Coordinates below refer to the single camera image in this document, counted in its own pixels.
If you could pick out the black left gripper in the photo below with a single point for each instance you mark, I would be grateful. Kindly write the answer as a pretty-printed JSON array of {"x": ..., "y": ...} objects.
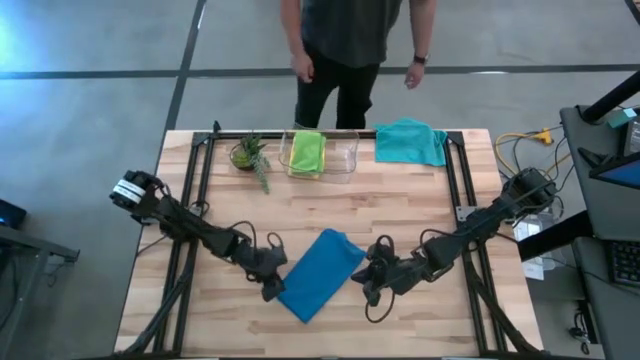
[{"x": 265, "y": 262}]

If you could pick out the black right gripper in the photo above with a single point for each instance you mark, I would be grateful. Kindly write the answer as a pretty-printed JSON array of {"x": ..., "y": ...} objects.
[{"x": 397, "y": 272}]

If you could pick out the dark blue microfiber towel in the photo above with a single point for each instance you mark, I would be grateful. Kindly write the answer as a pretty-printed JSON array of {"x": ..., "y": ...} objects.
[{"x": 320, "y": 275}]

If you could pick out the green microfiber towel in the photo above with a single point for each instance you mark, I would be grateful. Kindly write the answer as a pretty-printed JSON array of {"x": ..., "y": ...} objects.
[{"x": 307, "y": 152}]

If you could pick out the teal microfiber towel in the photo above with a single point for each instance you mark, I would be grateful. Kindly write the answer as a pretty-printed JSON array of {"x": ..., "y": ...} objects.
[{"x": 407, "y": 142}]

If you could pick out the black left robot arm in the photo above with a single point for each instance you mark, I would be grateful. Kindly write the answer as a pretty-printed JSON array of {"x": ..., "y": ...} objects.
[{"x": 190, "y": 225}]

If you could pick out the person's right forearm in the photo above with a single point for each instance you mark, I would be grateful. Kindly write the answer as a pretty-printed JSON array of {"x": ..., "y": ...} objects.
[{"x": 291, "y": 25}]

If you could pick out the person's left forearm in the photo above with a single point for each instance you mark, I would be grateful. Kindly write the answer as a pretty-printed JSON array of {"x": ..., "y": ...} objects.
[{"x": 423, "y": 27}]

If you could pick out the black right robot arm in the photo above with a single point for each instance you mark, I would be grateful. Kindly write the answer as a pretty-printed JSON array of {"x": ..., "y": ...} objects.
[{"x": 480, "y": 220}]

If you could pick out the clear plastic bin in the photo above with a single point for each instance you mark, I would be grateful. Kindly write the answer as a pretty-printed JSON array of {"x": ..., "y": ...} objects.
[{"x": 345, "y": 155}]

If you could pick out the potted succulent plant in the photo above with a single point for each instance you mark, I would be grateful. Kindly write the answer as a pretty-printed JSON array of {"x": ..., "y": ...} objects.
[{"x": 247, "y": 155}]

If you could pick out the white box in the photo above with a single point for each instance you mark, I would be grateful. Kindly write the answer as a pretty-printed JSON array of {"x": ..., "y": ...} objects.
[
  {"x": 527, "y": 229},
  {"x": 534, "y": 270}
]

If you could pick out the black desk bar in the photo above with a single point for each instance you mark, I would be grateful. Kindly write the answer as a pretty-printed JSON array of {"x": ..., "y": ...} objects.
[{"x": 555, "y": 235}]

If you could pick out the person's left hand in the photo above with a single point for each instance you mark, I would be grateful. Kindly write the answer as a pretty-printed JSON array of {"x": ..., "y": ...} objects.
[{"x": 414, "y": 76}]

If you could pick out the person's hand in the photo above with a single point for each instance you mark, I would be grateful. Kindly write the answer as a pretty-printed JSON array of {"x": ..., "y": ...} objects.
[
  {"x": 414, "y": 76},
  {"x": 302, "y": 67}
]

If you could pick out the person's right hand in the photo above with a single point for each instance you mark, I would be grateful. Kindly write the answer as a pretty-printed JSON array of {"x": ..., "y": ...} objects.
[{"x": 302, "y": 67}]

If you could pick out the person's black wristwatch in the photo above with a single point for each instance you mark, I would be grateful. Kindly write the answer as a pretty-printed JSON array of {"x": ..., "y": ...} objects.
[{"x": 421, "y": 59}]

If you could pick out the person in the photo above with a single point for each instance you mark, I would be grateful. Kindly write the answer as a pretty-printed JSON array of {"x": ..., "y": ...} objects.
[{"x": 350, "y": 35}]

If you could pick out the dark grey desk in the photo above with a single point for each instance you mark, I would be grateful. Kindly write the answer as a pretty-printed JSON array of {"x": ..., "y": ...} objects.
[{"x": 600, "y": 210}]

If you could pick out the grey metal stand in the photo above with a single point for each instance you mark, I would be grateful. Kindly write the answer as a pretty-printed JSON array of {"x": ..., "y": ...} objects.
[{"x": 30, "y": 245}]

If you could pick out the grey desk with keyboard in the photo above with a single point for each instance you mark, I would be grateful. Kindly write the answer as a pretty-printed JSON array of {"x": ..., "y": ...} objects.
[{"x": 615, "y": 320}]

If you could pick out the black keyboard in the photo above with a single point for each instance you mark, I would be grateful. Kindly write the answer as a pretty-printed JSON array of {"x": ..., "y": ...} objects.
[{"x": 625, "y": 262}]

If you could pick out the dark electronic device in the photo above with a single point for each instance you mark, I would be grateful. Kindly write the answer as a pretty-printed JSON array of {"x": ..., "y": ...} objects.
[{"x": 10, "y": 215}]

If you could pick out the small teal box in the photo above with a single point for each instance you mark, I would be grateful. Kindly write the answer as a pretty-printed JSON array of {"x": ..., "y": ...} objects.
[{"x": 622, "y": 117}]

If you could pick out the black pole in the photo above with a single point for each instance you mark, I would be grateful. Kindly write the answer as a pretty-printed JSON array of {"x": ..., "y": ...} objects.
[{"x": 612, "y": 100}]

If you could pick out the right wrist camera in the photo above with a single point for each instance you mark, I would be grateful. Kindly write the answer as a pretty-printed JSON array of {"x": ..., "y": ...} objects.
[{"x": 371, "y": 296}]

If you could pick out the grey metal bracket plate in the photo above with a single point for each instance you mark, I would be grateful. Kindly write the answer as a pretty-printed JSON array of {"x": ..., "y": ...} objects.
[{"x": 463, "y": 213}]

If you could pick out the black aluminium table frame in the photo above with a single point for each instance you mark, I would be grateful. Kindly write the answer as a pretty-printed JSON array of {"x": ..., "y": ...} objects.
[{"x": 400, "y": 135}]

